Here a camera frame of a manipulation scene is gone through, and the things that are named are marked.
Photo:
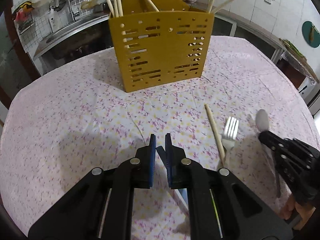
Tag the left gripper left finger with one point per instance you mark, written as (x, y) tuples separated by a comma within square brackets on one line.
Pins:
[(100, 205)]

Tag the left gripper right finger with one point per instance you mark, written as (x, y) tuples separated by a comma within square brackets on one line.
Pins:
[(220, 205)]

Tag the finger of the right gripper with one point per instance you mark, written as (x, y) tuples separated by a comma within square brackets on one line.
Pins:
[(279, 152)]

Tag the metal spoon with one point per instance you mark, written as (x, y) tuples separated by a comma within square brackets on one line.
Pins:
[(265, 137)]

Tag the fork with green handle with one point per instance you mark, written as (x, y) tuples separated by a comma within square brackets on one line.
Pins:
[(228, 140)]

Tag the wooden chopstick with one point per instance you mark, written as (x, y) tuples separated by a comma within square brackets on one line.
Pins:
[(216, 134)]

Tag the kitchen counter with cabinets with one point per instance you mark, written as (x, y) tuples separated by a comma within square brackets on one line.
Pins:
[(229, 24)]

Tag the person's right hand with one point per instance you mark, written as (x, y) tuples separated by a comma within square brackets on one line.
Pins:
[(305, 211)]

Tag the floral pink tablecloth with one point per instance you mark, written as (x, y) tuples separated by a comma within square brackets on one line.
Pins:
[(78, 117)]

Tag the chopstick in holder right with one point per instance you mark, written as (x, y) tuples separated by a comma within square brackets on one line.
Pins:
[(221, 6)]

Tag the yellow perforated utensil holder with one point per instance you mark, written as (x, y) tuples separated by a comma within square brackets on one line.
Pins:
[(159, 42)]

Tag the stainless steel sink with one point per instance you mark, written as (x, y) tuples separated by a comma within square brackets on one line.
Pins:
[(66, 32)]

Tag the green round wall board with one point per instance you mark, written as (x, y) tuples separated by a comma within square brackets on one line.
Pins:
[(310, 34)]

